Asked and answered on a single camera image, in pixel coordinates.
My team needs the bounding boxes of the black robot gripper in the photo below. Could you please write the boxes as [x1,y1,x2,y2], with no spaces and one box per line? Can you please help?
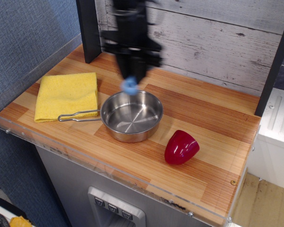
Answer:
[101,0,162,83]

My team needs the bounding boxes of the blue handled grey spoon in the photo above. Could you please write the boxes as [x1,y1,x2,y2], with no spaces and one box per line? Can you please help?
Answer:
[120,76,138,96]

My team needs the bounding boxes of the stainless steel pot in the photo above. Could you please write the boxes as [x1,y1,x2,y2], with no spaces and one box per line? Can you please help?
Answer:
[57,90,163,143]

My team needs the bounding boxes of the red plastic strawberry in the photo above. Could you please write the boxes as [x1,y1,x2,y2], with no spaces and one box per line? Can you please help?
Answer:
[164,130,200,165]

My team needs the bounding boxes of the yellow folded cloth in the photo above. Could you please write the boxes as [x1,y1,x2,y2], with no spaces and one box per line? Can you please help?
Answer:
[34,72,98,122]

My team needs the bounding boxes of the grey toy fridge cabinet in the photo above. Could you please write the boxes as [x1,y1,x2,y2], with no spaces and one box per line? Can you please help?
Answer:
[37,147,207,227]

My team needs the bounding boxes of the silver dispenser button panel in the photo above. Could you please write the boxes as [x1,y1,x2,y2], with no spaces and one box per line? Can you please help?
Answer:
[88,186,146,227]

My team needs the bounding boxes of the white plastic appliance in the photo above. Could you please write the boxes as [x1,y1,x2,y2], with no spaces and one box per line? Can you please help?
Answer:
[247,88,284,188]

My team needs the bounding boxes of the yellow object bottom left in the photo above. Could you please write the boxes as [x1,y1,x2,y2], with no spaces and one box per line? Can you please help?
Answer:
[9,216,33,227]

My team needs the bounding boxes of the black left vertical post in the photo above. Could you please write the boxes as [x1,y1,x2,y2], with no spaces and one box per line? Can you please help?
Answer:
[76,0,102,63]

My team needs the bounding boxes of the black vertical post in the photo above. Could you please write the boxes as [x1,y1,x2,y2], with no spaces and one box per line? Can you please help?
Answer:
[254,31,284,117]
[76,0,102,63]

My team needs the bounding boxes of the black right vertical post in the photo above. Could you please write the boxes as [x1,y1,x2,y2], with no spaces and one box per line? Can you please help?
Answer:
[254,31,284,117]

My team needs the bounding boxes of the clear acrylic guard rail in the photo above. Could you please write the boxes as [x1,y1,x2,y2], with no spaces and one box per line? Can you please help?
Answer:
[0,41,260,227]

